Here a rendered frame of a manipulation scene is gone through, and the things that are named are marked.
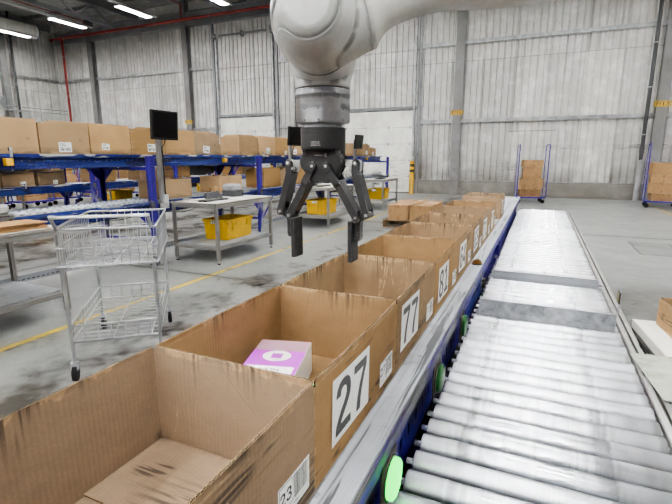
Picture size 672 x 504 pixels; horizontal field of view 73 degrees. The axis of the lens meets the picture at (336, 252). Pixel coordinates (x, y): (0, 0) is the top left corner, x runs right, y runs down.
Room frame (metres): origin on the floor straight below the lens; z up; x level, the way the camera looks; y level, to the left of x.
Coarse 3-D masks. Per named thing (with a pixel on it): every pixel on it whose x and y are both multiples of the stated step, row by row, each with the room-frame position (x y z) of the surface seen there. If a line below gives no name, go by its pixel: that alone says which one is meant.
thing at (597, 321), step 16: (480, 304) 1.68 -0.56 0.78; (496, 304) 1.66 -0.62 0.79; (512, 304) 1.63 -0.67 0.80; (528, 304) 1.61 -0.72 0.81; (528, 320) 1.61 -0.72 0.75; (544, 320) 1.59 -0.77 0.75; (560, 320) 1.57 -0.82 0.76; (576, 320) 1.54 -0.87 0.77; (592, 320) 1.52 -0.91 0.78; (608, 320) 1.50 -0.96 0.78
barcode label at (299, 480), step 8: (304, 464) 0.53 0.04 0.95; (296, 472) 0.51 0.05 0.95; (304, 472) 0.53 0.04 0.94; (288, 480) 0.49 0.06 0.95; (296, 480) 0.51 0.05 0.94; (304, 480) 0.53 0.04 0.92; (288, 488) 0.49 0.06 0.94; (296, 488) 0.51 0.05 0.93; (304, 488) 0.53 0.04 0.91; (280, 496) 0.47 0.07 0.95; (288, 496) 0.49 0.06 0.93; (296, 496) 0.51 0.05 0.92
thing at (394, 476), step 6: (396, 462) 0.67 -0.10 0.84; (390, 468) 0.66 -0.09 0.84; (396, 468) 0.66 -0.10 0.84; (390, 474) 0.65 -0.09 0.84; (396, 474) 0.66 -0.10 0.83; (390, 480) 0.65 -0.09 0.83; (396, 480) 0.66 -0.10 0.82; (390, 486) 0.64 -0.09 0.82; (396, 486) 0.66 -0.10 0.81; (390, 492) 0.64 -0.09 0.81; (396, 492) 0.66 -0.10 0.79; (390, 498) 0.64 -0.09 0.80
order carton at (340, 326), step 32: (288, 288) 1.02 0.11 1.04; (224, 320) 0.84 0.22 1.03; (256, 320) 0.94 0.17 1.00; (288, 320) 1.02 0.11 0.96; (320, 320) 0.99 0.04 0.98; (352, 320) 0.96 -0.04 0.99; (384, 320) 0.84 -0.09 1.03; (192, 352) 0.76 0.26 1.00; (224, 352) 0.84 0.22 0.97; (320, 352) 0.99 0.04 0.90; (352, 352) 0.68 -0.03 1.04; (384, 352) 0.84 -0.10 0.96; (320, 384) 0.58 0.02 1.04; (384, 384) 0.85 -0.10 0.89; (320, 416) 0.58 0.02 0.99; (320, 448) 0.58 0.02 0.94; (320, 480) 0.58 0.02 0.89
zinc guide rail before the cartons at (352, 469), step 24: (504, 216) 3.53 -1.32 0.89; (456, 288) 1.54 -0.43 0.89; (456, 312) 1.30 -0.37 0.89; (432, 336) 1.10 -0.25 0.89; (408, 360) 0.96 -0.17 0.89; (408, 384) 0.85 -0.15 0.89; (384, 408) 0.76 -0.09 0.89; (360, 432) 0.69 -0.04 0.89; (384, 432) 0.69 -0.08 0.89; (360, 456) 0.62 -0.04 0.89; (336, 480) 0.57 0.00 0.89; (360, 480) 0.57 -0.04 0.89
